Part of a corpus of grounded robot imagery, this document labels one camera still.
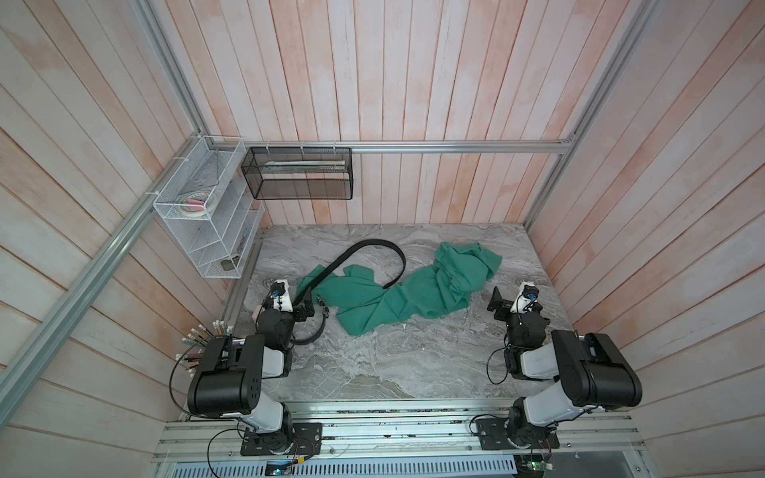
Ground green trousers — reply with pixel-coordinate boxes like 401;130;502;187
293;239;502;337

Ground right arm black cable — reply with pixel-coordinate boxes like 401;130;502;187
467;343;599;437

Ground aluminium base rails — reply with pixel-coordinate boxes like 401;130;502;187
153;398;645;463

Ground cup of coloured pencils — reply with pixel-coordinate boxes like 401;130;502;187
175;320;234;378

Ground white wire mesh shelf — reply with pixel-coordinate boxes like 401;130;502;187
153;135;263;280

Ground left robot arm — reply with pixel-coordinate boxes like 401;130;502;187
187;304;315;437

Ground black leather belt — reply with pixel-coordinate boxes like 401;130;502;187
290;239;406;347

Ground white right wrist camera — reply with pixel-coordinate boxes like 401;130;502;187
513;282;543;314

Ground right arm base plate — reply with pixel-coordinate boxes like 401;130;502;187
469;415;560;451

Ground black wire mesh basket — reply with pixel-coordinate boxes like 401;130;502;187
240;147;355;201

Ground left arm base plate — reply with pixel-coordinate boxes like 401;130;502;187
240;422;323;458

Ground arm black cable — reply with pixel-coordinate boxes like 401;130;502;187
467;343;599;437
168;351;288;478

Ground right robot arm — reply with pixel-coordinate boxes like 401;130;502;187
487;283;643;441

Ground tape roll on shelf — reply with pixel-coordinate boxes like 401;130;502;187
177;190;218;218

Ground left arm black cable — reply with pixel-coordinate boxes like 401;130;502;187
168;351;288;478

